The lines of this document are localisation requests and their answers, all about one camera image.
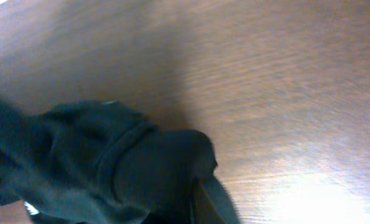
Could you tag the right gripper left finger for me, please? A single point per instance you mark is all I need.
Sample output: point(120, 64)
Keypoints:
point(38, 217)

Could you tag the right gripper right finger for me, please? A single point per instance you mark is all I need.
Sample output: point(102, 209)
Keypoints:
point(202, 209)

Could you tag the black t-shirt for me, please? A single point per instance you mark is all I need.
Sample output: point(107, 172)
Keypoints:
point(103, 162)

